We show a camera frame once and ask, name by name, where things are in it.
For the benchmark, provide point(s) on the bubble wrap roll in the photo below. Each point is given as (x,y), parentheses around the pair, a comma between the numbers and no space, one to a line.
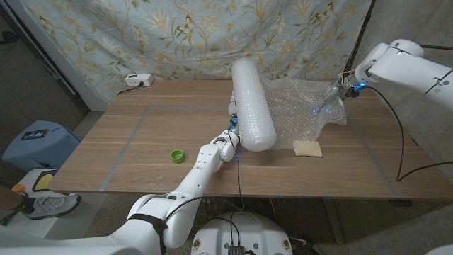
(253,110)

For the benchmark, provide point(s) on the grey slanted frame post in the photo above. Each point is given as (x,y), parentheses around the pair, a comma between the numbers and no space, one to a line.
(53,53)

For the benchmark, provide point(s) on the grey table leg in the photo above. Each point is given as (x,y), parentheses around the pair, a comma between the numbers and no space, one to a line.
(334,223)

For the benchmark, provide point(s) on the floral blue backdrop cloth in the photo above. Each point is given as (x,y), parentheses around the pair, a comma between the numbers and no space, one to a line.
(106,28)

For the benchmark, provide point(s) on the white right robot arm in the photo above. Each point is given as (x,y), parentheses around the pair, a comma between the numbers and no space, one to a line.
(407,71)

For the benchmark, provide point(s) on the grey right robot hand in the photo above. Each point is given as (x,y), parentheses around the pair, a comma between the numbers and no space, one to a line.
(338,92)

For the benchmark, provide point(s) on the white box with yellow pad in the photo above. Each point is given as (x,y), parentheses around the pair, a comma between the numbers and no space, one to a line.
(40,180)

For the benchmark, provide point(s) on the small green cup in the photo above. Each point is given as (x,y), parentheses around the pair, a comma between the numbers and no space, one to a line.
(177,156)

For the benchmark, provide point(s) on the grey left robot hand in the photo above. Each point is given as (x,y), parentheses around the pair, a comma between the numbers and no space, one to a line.
(233,113)

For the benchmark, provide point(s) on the white power strip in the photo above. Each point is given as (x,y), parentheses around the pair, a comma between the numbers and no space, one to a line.
(138,79)

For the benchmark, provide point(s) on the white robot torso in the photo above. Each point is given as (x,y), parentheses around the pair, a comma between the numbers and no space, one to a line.
(244,233)

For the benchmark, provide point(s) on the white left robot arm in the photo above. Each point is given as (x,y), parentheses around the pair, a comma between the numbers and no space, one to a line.
(177,198)

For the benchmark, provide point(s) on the pale yellow sponge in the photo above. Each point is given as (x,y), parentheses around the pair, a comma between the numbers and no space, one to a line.
(307,148)

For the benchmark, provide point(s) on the blue plastic bin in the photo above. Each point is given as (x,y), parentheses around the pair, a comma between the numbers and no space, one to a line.
(39,145)

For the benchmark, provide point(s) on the black backdrop stand pole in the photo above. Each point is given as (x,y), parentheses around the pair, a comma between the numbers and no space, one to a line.
(357,39)

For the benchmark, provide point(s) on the grey sneaker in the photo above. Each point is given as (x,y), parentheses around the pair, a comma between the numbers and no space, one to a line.
(49,206)

